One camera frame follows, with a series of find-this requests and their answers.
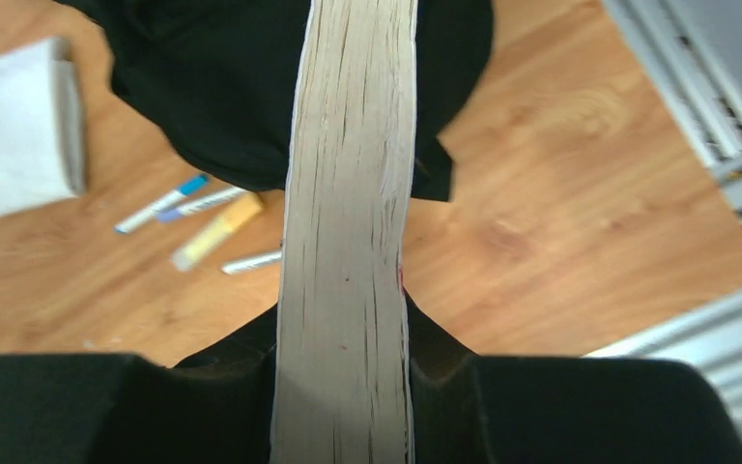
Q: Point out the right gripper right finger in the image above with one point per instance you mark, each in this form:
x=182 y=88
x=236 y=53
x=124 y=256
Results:
x=471 y=408

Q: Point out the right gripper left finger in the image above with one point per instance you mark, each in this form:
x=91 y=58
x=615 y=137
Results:
x=212 y=407

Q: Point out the Little Women book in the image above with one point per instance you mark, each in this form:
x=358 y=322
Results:
x=341 y=391

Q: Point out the black student backpack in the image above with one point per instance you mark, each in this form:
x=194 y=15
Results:
x=218 y=78

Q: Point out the brown capped white marker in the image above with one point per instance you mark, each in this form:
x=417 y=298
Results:
x=251 y=262

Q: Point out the yellow glue stick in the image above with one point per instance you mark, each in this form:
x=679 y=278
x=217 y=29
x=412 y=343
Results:
x=243 y=209

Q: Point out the lilac capped white marker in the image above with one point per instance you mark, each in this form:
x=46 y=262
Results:
x=201 y=204

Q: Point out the blue capped white marker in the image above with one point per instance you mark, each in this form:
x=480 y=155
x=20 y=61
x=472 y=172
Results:
x=167 y=200

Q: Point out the folded white cloth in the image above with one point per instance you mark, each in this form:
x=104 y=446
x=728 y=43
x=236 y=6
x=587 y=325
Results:
x=42 y=148

